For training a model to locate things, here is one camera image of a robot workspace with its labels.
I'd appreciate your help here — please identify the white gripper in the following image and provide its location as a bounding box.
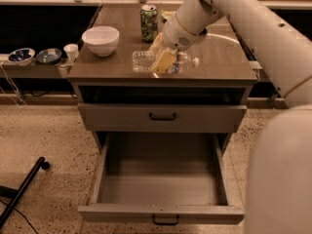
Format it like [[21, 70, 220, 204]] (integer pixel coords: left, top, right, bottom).
[[149, 13, 204, 73]]

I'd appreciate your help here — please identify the clear plastic water bottle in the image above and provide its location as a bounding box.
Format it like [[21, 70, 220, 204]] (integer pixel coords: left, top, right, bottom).
[[132, 51, 200, 74]]

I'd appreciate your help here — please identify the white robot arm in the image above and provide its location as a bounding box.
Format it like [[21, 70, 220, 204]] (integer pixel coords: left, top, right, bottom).
[[163, 0, 312, 234]]

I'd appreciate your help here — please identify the grey drawer cabinet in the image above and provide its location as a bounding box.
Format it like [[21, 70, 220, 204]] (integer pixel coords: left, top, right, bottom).
[[69, 4, 256, 148]]

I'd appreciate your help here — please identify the closed grey upper drawer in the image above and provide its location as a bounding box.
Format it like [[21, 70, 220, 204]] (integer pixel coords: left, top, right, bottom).
[[78, 103, 247, 134]]

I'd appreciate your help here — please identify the open grey middle drawer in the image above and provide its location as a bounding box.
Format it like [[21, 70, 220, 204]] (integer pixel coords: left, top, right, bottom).
[[78, 133, 245, 224]]

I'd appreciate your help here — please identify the green soda can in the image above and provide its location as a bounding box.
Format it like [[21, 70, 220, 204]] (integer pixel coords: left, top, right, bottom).
[[140, 4, 158, 42]]

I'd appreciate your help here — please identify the green chip bag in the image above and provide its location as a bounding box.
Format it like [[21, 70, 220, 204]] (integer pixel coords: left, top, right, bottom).
[[161, 10, 208, 35]]

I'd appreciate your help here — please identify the white ceramic bowl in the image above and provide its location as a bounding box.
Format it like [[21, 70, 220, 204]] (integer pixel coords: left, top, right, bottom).
[[82, 26, 120, 57]]

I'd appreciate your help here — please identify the small white cup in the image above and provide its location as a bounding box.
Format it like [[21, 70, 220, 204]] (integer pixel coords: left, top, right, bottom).
[[63, 44, 79, 62]]

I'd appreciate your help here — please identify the grey side shelf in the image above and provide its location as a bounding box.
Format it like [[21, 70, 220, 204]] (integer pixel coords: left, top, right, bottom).
[[0, 58, 73, 79]]

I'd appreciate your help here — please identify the dark teal bowl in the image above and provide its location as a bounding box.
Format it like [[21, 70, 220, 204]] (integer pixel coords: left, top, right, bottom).
[[36, 48, 62, 65]]

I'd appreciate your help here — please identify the blue patterned bowl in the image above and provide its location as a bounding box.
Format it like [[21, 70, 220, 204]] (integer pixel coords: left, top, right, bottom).
[[8, 48, 35, 66]]

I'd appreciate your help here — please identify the black chair leg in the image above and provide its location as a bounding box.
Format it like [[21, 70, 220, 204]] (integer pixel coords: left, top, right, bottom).
[[0, 157, 50, 228]]

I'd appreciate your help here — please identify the black upper drawer handle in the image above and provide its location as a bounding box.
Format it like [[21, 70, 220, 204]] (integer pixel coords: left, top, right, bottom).
[[148, 112, 176, 121]]

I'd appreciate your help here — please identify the black drawer handle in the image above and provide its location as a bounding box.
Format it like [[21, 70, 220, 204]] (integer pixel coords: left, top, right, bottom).
[[148, 112, 176, 121], [151, 214, 179, 226]]

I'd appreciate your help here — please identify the black middle drawer handle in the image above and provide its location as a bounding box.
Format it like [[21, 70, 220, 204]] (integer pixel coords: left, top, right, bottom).
[[151, 214, 179, 226]]

